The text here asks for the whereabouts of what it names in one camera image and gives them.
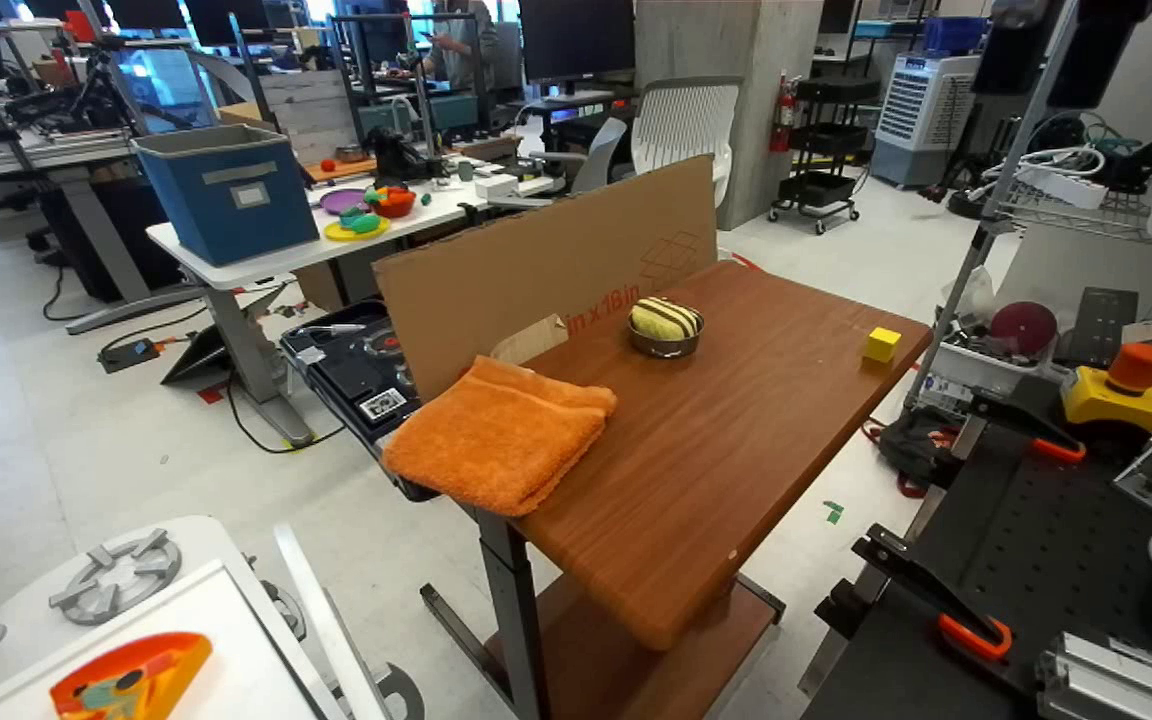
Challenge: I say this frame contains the orange towel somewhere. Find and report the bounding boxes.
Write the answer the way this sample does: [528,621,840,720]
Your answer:
[381,350,621,520]

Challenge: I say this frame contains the dark glass bowl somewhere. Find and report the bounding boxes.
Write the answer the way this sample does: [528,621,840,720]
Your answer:
[625,312,707,362]

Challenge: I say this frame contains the brown cardboard board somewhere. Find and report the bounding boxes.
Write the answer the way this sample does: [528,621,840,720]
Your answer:
[373,153,720,403]

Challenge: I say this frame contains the wooden table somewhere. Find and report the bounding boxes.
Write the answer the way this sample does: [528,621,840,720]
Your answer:
[416,255,937,720]

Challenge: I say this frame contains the black flat case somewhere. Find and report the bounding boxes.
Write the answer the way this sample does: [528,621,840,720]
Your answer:
[278,299,440,503]

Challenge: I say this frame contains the red toy bowl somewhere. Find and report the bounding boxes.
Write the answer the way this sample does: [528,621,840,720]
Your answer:
[373,183,419,221]

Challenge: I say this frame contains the white office chair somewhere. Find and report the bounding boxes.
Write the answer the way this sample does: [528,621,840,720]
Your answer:
[567,81,745,213]

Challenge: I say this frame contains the colourful toy plates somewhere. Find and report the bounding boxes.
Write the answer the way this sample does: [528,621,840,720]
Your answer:
[314,183,392,248]

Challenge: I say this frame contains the yellow cube block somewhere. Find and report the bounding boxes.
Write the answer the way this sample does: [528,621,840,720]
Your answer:
[860,325,904,368]

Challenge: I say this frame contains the red fire extinguisher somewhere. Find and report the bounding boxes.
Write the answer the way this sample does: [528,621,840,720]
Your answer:
[768,70,803,156]

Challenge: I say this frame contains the black computer monitor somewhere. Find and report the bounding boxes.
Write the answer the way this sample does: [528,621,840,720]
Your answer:
[517,0,639,88]

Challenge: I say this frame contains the white desk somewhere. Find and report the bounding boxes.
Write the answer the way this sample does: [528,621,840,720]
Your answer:
[143,161,567,447]

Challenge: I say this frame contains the black rolling cart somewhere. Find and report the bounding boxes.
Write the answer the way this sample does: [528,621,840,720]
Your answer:
[763,59,885,240]

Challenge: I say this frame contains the blue storage bin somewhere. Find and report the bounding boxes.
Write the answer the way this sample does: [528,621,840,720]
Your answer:
[132,123,323,267]

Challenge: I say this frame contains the white portable air cooler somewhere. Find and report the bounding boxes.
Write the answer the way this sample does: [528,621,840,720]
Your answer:
[864,51,985,192]

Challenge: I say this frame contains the black orange bar clamp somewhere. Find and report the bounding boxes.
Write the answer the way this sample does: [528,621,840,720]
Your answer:
[846,520,1019,668]
[952,391,1093,467]

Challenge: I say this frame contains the silver metal pole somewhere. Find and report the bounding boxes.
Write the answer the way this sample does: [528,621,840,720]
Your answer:
[898,0,1084,421]

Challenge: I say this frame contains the black power adapter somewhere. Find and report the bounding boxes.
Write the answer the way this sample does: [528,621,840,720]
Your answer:
[94,332,162,374]

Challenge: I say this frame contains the maroon round disc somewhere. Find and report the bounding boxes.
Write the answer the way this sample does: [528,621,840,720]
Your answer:
[985,299,1064,368]

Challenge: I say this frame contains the white toy stove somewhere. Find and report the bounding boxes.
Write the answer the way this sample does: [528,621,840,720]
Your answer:
[0,511,427,720]

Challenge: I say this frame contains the orange plastic toy piece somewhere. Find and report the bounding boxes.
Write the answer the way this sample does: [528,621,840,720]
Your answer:
[48,626,215,720]

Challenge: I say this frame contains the yellow emergency stop button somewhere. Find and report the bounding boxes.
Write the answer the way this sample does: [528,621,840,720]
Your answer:
[1059,340,1152,437]

